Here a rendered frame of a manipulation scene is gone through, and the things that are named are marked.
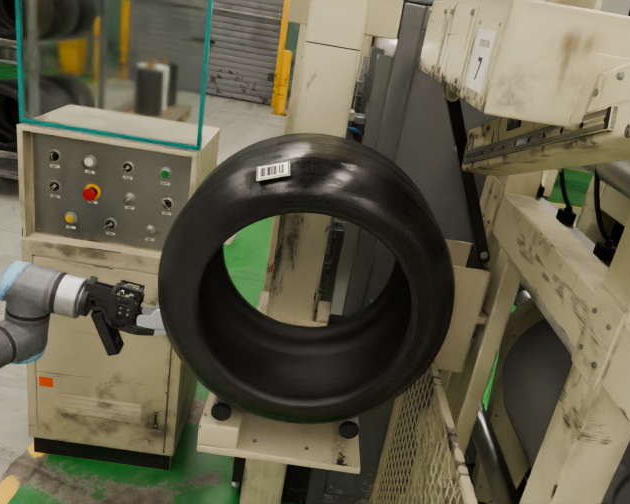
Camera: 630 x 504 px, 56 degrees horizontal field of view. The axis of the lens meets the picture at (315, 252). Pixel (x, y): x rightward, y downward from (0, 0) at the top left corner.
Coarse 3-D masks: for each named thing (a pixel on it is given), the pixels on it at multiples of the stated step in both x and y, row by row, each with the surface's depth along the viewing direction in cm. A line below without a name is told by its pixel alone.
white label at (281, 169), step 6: (282, 162) 106; (288, 162) 105; (258, 168) 106; (264, 168) 105; (270, 168) 105; (276, 168) 105; (282, 168) 104; (288, 168) 104; (258, 174) 104; (264, 174) 104; (270, 174) 104; (276, 174) 103; (282, 174) 103; (288, 174) 103; (258, 180) 103
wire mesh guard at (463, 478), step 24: (432, 384) 135; (408, 408) 159; (432, 408) 135; (408, 432) 154; (384, 456) 179; (408, 456) 150; (456, 456) 112; (384, 480) 175; (408, 480) 146; (432, 480) 126; (456, 480) 111
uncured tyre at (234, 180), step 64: (256, 192) 105; (320, 192) 104; (384, 192) 106; (192, 256) 109; (448, 256) 113; (192, 320) 114; (256, 320) 147; (384, 320) 145; (448, 320) 117; (256, 384) 135; (320, 384) 139; (384, 384) 119
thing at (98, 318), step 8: (96, 312) 127; (96, 320) 127; (104, 320) 127; (96, 328) 128; (104, 328) 128; (112, 328) 130; (104, 336) 129; (112, 336) 130; (120, 336) 133; (104, 344) 130; (112, 344) 130; (120, 344) 132; (112, 352) 130
